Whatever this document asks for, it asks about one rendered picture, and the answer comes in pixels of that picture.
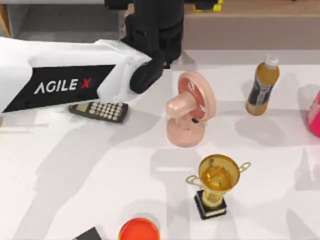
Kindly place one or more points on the amber bottle with white cap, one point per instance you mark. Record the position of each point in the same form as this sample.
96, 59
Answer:
262, 87

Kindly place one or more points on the brown wooden shelf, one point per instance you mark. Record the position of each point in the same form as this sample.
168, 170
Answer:
250, 30

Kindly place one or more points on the gold trophy on black base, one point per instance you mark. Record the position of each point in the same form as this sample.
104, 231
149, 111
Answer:
216, 175

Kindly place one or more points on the yellow and black box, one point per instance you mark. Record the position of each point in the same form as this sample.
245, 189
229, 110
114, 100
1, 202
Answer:
207, 6

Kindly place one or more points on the pink container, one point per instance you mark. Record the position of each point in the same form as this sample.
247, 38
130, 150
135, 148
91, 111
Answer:
315, 115

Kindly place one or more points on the grey cabinet with wooden side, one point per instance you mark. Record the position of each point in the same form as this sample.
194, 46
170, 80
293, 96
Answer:
62, 22

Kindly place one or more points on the black calculator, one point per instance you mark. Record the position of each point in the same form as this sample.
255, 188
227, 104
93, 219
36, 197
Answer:
105, 110

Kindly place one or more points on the black book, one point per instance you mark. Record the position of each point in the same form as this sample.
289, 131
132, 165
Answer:
90, 235

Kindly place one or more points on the orange round bowl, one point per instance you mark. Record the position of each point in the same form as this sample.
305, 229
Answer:
138, 230

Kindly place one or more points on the pink desk fan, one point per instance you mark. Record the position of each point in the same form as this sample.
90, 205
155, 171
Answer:
186, 107

